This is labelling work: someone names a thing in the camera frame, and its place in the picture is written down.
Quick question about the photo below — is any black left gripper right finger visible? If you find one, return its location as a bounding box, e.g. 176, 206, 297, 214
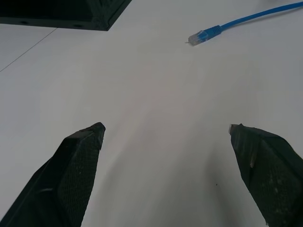
228, 123, 303, 227

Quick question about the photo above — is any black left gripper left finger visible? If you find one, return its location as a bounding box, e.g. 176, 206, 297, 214
0, 122, 107, 227

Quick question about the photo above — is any black equipment box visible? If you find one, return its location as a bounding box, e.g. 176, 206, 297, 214
0, 0, 133, 32

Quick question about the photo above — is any blue ethernet cable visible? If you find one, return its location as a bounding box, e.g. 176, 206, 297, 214
185, 1, 303, 47

